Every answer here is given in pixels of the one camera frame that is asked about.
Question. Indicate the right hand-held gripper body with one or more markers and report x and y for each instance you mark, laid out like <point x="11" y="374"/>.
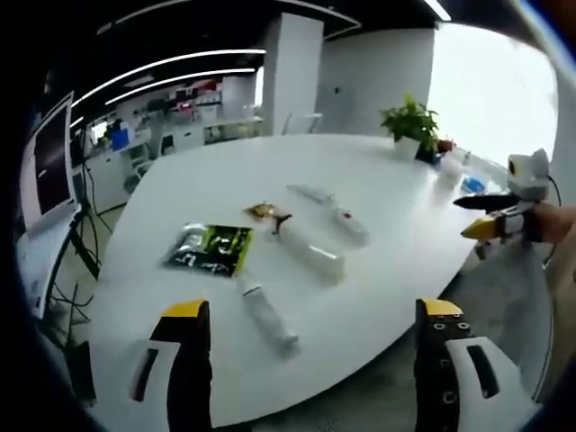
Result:
<point x="527" y="189"/>

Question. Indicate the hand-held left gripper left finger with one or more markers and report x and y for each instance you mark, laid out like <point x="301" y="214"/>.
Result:
<point x="189" y="360"/>

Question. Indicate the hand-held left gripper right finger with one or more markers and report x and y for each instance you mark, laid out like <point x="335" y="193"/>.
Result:
<point x="443" y="369"/>

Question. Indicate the small white skincare bottle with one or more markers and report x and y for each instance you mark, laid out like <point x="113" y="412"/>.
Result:
<point x="266" y="315"/>

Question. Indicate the green black skincare packet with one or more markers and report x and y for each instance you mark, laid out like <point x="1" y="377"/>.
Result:
<point x="210" y="250"/>

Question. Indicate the white skincare tube red dot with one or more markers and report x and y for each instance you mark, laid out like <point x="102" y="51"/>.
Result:
<point x="348" y="222"/>

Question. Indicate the clear bottle with brown cap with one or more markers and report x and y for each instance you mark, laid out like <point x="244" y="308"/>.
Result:
<point x="310" y="254"/>

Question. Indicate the gold skincare jar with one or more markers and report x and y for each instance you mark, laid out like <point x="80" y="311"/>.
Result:
<point x="262" y="210"/>

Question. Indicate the blue storage box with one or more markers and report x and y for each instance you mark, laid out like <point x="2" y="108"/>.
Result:
<point x="119" y="137"/>

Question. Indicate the person's right hand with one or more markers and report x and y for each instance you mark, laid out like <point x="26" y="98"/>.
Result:
<point x="554" y="222"/>

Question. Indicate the blue small object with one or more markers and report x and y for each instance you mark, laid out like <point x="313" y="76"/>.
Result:
<point x="472" y="183"/>

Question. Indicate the white cup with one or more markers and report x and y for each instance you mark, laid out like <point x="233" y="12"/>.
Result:
<point x="449" y="173"/>

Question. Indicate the green potted plant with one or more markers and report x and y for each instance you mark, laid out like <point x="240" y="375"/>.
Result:
<point x="411" y="126"/>

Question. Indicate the white monitor stand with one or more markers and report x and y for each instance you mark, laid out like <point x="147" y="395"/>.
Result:
<point x="45" y="265"/>

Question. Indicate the white office chair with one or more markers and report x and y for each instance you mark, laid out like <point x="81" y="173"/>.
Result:
<point x="146" y="155"/>

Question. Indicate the computer monitor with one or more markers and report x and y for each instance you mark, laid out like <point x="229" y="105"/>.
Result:
<point x="50" y="164"/>

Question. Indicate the background shelf with boxes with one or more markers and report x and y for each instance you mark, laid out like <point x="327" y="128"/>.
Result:
<point x="198" y="101"/>

